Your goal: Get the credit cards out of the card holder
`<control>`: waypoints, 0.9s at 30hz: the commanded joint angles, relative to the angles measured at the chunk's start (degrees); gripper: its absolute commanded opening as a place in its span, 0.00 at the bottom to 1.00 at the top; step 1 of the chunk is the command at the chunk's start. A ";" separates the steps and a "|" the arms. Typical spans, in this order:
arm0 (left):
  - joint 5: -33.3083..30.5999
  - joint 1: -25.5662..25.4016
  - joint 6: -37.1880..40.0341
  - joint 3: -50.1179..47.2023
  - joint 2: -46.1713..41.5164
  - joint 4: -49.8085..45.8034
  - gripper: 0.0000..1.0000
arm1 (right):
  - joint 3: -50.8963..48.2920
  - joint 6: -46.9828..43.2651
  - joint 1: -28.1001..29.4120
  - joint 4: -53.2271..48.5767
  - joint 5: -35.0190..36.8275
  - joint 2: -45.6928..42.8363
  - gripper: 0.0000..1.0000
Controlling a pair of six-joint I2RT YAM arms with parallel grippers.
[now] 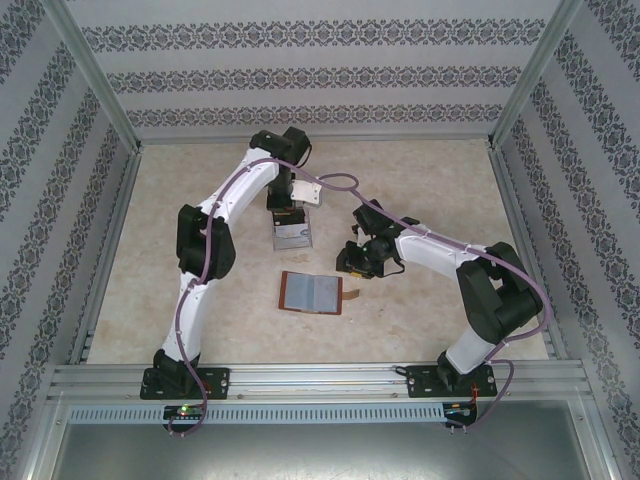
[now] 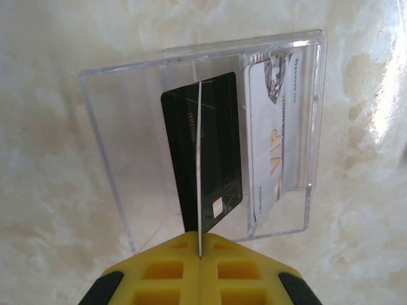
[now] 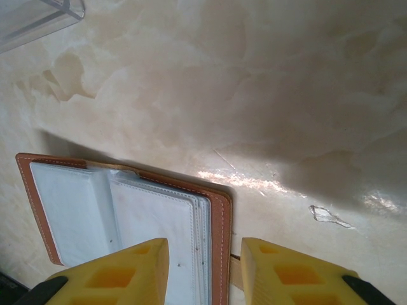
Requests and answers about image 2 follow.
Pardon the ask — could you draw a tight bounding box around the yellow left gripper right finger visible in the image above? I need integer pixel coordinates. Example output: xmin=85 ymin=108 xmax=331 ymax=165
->
xmin=200 ymin=233 xmax=321 ymax=305

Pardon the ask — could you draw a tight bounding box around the grey card with white edge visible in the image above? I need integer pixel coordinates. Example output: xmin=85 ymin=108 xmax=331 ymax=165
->
xmin=194 ymin=81 xmax=204 ymax=258

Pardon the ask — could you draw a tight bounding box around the white VIP card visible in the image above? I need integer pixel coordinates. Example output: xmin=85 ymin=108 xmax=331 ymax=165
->
xmin=244 ymin=52 xmax=303 ymax=225

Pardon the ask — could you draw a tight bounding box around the black VIP card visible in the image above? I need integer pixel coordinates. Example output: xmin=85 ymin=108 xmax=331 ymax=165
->
xmin=160 ymin=71 xmax=244 ymax=234

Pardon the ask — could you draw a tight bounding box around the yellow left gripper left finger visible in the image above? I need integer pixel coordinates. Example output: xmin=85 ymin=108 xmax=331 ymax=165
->
xmin=81 ymin=231 xmax=202 ymax=305

